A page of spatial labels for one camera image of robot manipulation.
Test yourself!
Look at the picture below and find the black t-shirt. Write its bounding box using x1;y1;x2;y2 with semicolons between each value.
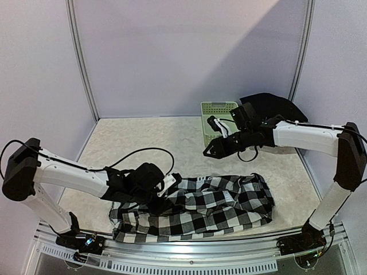
240;93;309;123

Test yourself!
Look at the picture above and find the black white patterned garment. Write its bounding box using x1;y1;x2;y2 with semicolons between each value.
109;173;275;243

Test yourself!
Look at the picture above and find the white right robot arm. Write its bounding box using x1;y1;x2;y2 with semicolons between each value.
203;118;366;250

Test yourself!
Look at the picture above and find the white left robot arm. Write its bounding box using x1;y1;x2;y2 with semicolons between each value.
1;138;175;249

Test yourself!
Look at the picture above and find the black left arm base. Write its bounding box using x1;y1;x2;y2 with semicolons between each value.
56;212;106;255

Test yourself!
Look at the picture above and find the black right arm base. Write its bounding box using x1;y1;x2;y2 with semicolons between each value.
276;219;335;258

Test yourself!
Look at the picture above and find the pale green plastic laundry basket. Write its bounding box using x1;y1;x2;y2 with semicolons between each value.
201;101;238;147

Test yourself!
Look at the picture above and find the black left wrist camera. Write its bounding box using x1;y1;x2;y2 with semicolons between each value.
129;163;182;197

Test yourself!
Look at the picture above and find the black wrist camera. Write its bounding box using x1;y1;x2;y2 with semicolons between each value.
206;103;263;138
129;163;182;197

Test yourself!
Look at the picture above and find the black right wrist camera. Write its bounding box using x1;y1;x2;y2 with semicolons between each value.
206;103;263;138

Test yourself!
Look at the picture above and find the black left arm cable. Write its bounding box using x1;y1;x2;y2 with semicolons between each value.
0;139;175;180

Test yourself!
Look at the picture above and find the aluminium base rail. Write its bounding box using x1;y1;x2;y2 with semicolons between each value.
24;222;360;274

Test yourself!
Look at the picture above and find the right corner wall post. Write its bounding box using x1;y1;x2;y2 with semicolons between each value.
288;0;315;101

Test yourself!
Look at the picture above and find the corner wall post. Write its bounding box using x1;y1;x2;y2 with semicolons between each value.
288;0;315;101
65;0;100;123

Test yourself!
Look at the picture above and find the left corner wall post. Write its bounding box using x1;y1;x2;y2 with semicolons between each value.
65;0;100;123

